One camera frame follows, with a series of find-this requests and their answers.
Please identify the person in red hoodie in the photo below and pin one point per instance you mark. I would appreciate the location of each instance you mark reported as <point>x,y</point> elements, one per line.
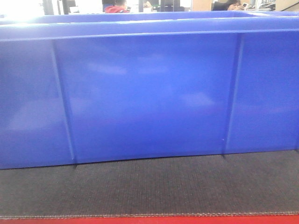
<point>120,6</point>

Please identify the black conveyor belt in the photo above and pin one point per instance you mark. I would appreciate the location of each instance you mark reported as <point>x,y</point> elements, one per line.
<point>264,183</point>

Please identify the blue plastic bin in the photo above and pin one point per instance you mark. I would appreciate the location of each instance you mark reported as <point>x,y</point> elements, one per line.
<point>107,87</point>

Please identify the person in black jacket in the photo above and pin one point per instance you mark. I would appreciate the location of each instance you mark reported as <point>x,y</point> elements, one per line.
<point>229,5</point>

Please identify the black support post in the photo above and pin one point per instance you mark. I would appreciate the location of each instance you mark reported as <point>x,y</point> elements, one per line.
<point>171,6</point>

